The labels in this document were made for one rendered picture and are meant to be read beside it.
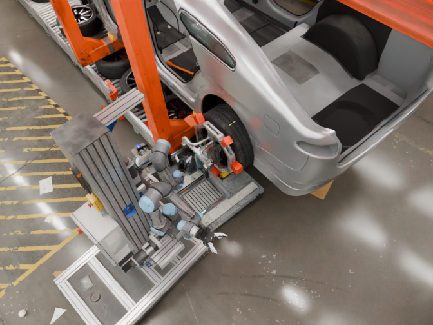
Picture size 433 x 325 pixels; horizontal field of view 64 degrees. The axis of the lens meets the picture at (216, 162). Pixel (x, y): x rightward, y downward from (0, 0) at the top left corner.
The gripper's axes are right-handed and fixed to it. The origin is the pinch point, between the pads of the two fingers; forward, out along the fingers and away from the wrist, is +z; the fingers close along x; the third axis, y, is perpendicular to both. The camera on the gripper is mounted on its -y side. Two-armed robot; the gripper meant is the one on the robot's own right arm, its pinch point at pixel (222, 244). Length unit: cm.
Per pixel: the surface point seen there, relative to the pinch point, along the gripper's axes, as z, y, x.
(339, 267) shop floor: 91, 111, -90
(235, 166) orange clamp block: -32, 24, -87
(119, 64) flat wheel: -257, 52, -193
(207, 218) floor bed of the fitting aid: -52, 108, -73
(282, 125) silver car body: 3, -44, -85
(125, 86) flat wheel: -224, 55, -163
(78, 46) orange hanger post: -294, 22, -166
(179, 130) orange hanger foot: -110, 38, -114
